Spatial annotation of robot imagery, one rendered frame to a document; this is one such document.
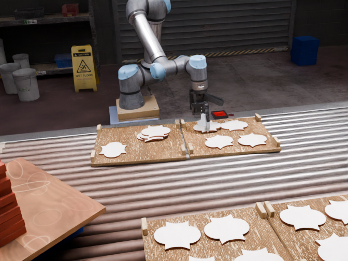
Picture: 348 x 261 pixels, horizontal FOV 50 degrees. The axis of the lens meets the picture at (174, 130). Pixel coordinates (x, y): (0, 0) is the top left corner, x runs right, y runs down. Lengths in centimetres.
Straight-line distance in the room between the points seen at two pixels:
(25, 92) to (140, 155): 370
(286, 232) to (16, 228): 80
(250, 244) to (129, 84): 124
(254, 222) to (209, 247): 19
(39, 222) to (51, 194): 14
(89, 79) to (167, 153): 370
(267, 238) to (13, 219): 74
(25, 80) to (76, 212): 407
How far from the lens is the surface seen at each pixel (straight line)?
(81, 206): 120
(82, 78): 526
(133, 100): 214
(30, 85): 518
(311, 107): 224
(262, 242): 121
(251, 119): 196
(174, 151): 165
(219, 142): 171
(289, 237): 124
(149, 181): 150
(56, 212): 121
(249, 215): 130
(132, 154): 165
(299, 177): 157
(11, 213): 111
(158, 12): 199
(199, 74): 171
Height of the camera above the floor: 174
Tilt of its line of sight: 26 degrees down
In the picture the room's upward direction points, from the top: 2 degrees counter-clockwise
